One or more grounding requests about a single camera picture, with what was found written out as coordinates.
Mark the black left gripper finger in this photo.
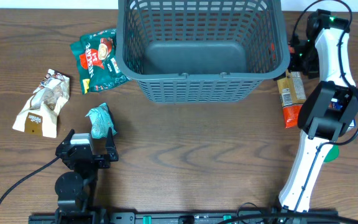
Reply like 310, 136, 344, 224
105, 128, 116, 154
64, 129, 75, 144

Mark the orange tan noodle packet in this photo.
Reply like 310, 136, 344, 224
275, 70, 306, 128

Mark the blue tissue pack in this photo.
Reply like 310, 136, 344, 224
349, 119, 356, 128

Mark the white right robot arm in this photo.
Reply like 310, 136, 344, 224
278, 9, 358, 212

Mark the teal crumpled snack packet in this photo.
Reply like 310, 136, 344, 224
86, 103, 117, 139

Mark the white brown snack bag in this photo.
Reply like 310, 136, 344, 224
12, 69, 70, 138

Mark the green Nescafe coffee bag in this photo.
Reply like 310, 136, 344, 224
70, 29, 130, 95

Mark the green lid jar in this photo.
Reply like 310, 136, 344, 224
324, 145, 339, 163

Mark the grey plastic basket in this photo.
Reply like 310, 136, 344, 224
116, 0, 290, 104

